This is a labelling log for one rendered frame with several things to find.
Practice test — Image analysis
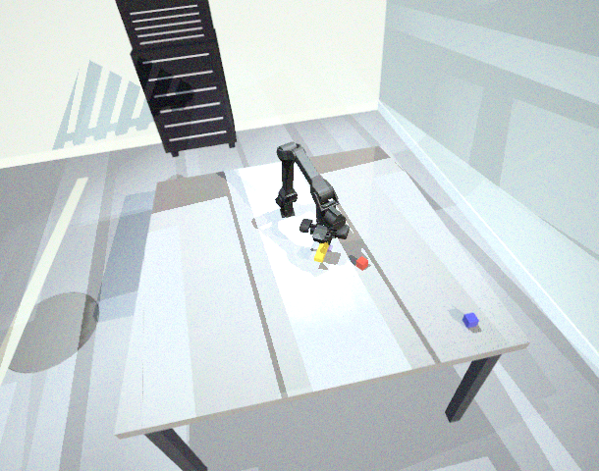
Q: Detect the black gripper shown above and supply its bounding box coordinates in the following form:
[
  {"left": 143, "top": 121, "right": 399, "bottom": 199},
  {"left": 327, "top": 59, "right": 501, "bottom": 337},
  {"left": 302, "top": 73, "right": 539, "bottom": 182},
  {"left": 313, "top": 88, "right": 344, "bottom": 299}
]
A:
[{"left": 299, "top": 216, "right": 350, "bottom": 245}]

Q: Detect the small red cube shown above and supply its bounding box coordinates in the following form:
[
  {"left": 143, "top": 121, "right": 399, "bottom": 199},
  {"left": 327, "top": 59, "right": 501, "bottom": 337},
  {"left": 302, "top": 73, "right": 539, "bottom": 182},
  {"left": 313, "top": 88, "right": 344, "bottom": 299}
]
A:
[{"left": 356, "top": 256, "right": 368, "bottom": 270}]

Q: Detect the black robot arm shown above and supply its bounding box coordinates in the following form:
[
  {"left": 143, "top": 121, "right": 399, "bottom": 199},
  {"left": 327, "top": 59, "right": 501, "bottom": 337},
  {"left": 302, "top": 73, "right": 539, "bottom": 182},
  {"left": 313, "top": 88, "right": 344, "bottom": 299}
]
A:
[{"left": 275, "top": 141, "right": 346, "bottom": 243}]

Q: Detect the blue cube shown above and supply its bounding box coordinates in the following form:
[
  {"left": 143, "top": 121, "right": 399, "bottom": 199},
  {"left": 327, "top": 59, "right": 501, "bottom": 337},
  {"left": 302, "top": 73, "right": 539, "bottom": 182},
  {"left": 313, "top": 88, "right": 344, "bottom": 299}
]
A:
[{"left": 462, "top": 313, "right": 479, "bottom": 329}]

